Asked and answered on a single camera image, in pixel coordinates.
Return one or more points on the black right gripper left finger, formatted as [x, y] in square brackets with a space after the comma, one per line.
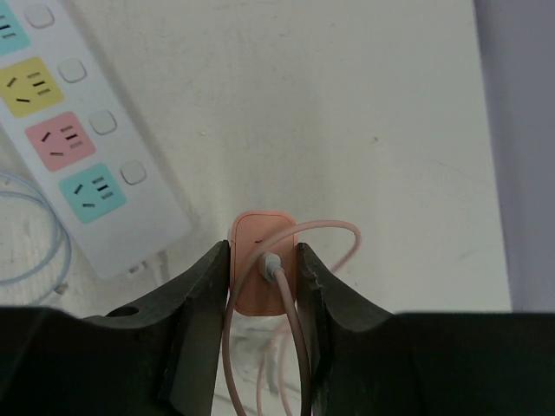
[157, 355]

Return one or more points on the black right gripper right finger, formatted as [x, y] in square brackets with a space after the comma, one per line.
[368, 361]

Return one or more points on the white multicolour power strip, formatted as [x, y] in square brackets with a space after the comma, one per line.
[79, 142]

